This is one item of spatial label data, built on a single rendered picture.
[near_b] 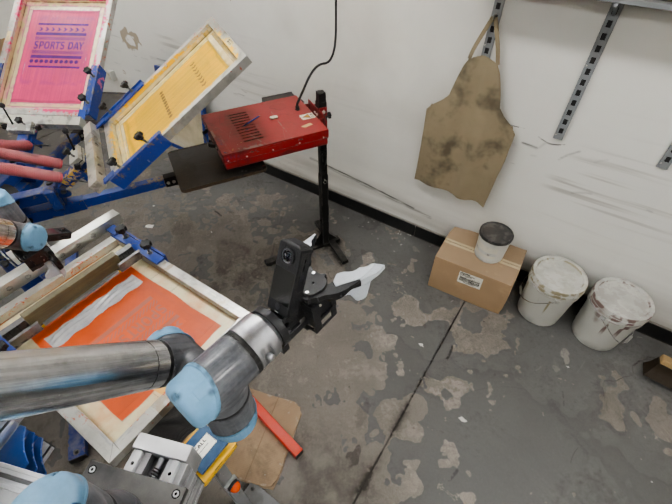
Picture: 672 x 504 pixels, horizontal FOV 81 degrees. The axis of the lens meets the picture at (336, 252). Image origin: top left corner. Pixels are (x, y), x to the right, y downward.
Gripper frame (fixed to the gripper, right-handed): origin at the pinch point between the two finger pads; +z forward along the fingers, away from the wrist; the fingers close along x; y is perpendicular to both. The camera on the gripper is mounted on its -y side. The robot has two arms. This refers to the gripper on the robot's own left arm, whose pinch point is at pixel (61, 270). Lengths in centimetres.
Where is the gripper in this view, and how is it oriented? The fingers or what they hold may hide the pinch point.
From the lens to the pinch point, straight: 168.3
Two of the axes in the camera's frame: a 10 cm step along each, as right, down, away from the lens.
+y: -5.5, 6.1, -5.7
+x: 8.4, 4.0, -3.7
